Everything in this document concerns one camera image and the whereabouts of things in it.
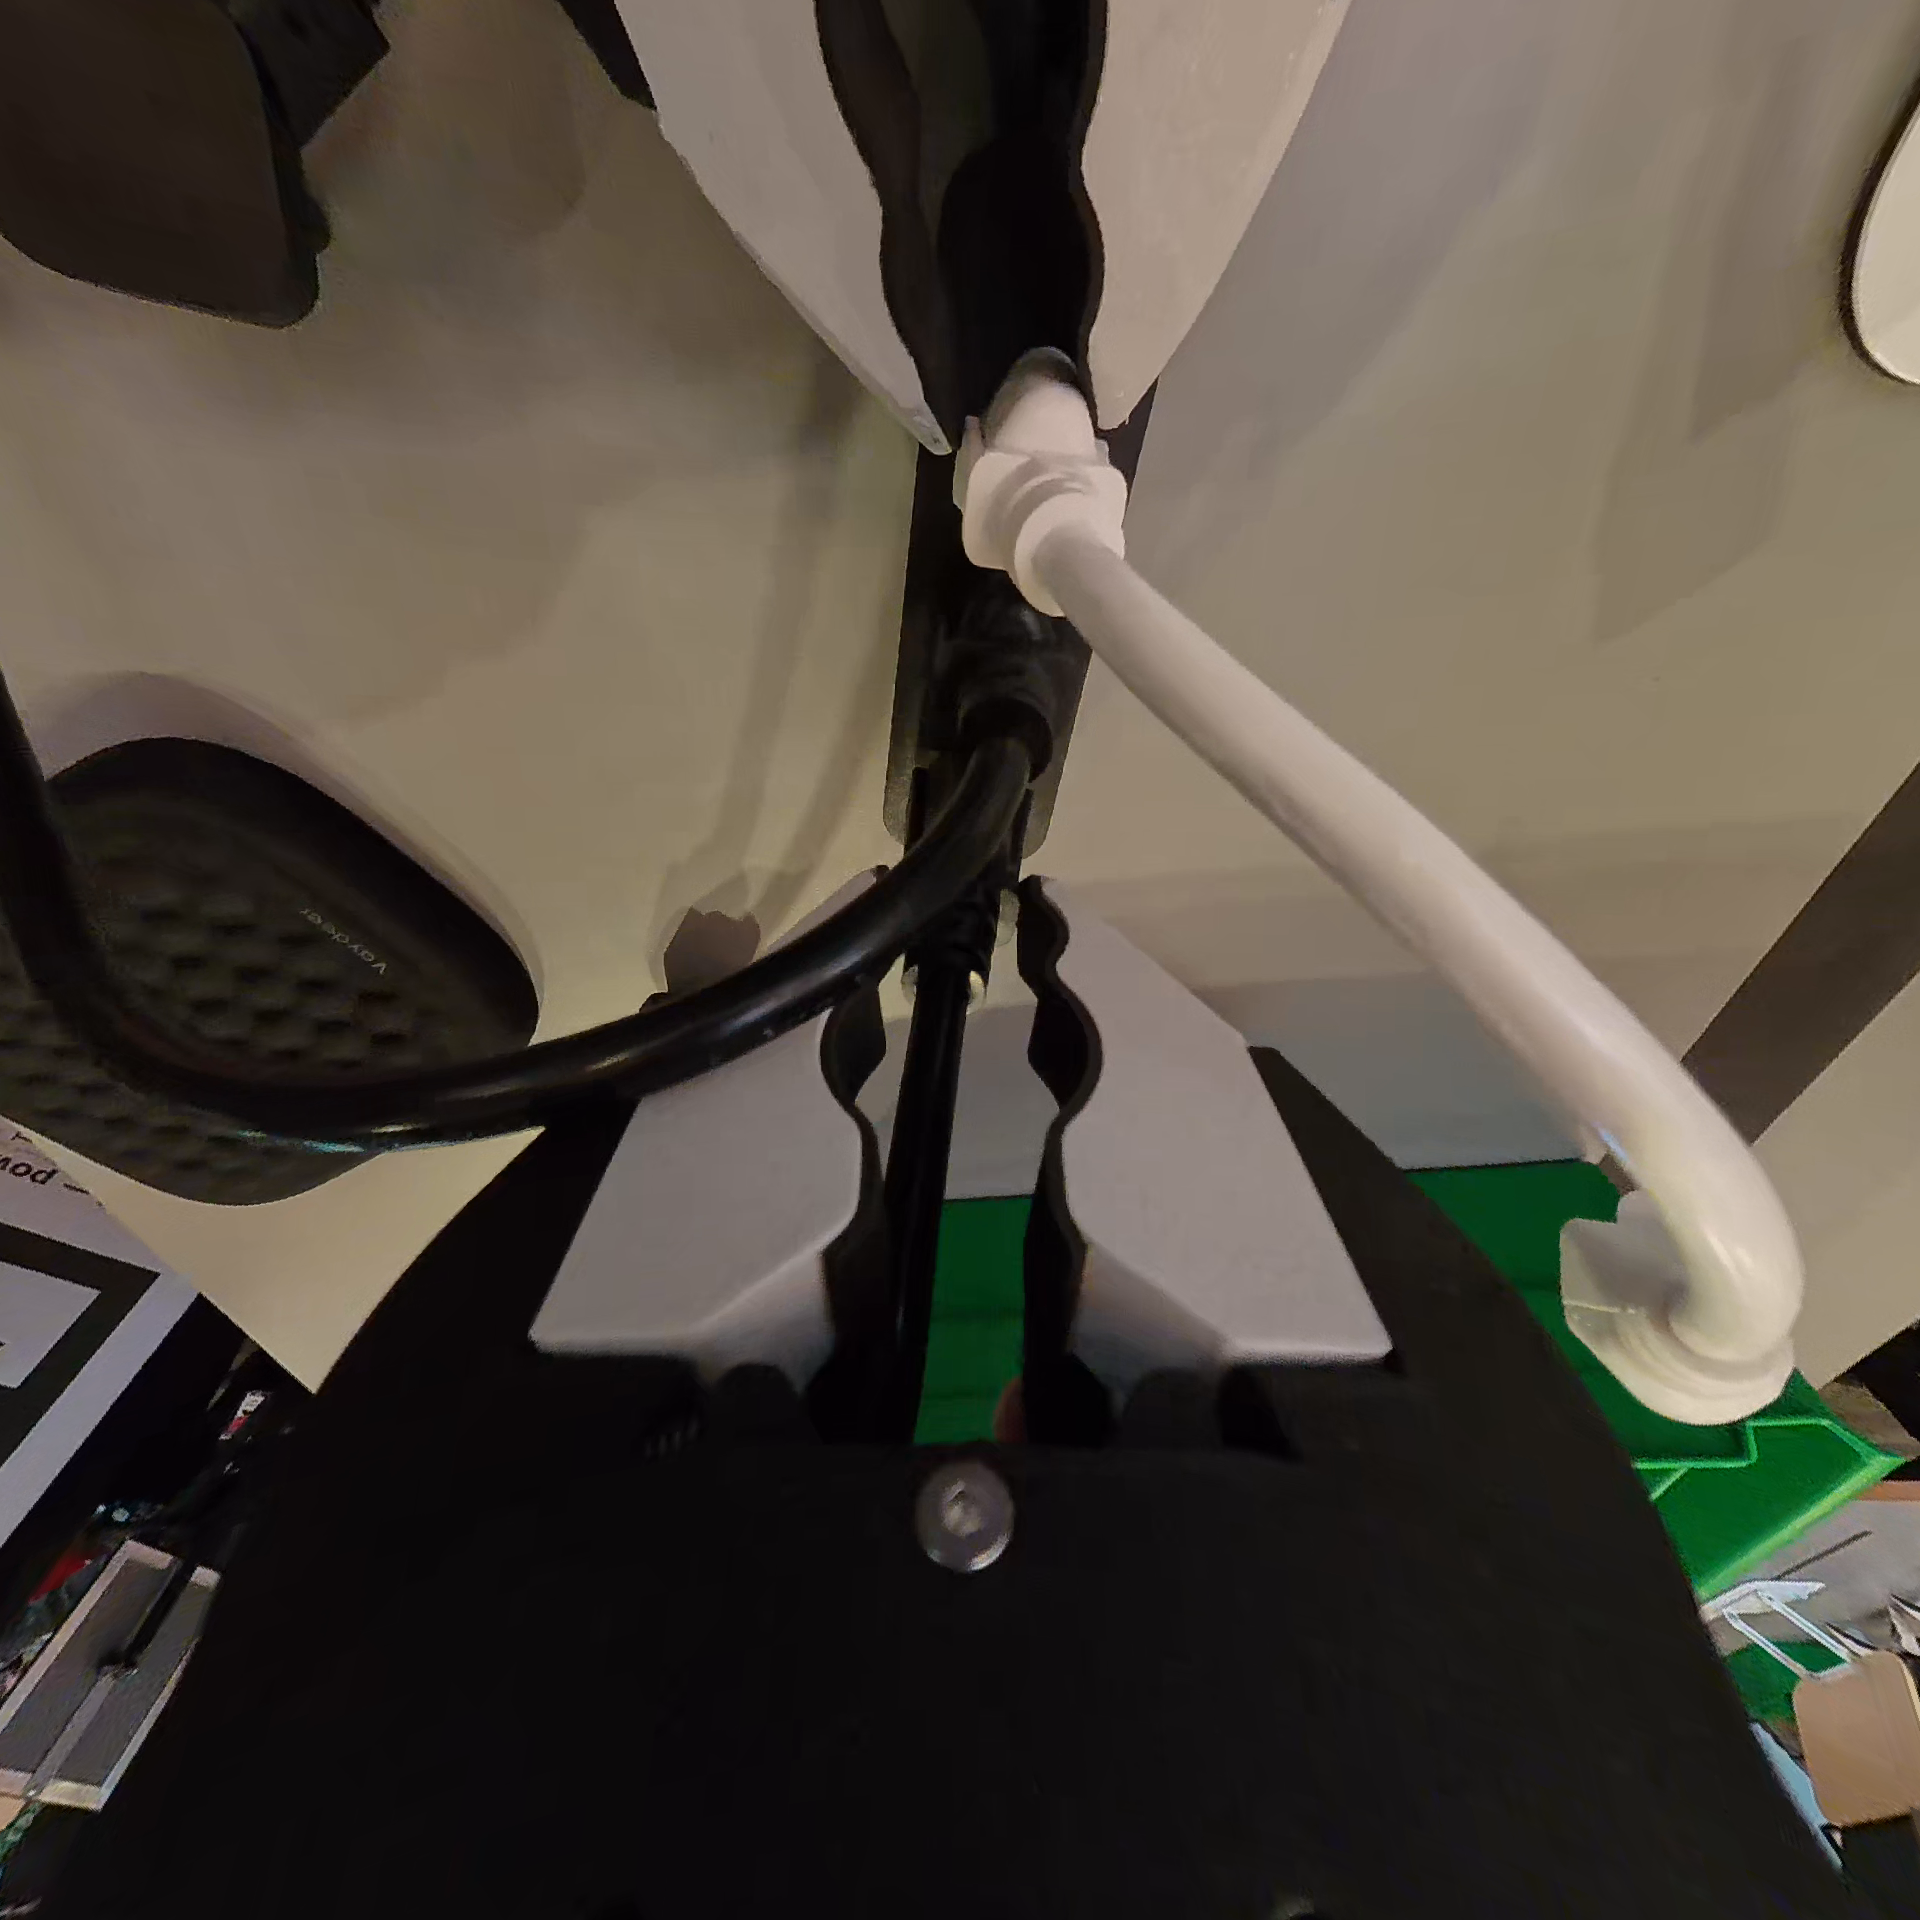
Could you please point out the green plastic bin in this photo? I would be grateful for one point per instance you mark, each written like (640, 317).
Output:
(1500, 1245)

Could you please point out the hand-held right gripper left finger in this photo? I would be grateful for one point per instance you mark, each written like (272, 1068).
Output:
(704, 1215)

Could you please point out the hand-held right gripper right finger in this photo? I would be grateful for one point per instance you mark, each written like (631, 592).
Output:
(1202, 1201)

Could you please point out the black white marker sheet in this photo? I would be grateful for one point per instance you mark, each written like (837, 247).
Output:
(60, 1319)

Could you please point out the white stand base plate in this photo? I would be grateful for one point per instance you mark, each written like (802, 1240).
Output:
(1894, 255)

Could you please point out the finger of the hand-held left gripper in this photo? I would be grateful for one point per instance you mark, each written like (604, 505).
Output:
(780, 181)
(1202, 166)

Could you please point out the black power strip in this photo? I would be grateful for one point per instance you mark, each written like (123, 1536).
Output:
(915, 629)

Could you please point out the brown cardboard tag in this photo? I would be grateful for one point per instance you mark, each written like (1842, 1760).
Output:
(1862, 1741)

